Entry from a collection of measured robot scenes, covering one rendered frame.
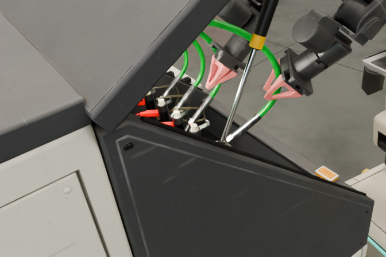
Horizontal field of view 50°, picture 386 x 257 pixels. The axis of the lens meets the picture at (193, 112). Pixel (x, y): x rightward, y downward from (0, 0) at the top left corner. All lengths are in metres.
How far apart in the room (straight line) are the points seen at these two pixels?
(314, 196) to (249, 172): 0.22
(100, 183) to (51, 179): 0.06
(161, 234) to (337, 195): 0.43
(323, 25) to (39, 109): 0.55
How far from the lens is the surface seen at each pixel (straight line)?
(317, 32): 0.79
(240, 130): 0.95
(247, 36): 0.84
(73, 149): 0.45
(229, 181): 0.62
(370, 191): 2.07
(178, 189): 0.56
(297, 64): 0.88
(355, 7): 0.86
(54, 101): 0.44
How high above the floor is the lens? 1.71
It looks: 34 degrees down
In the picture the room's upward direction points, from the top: 8 degrees counter-clockwise
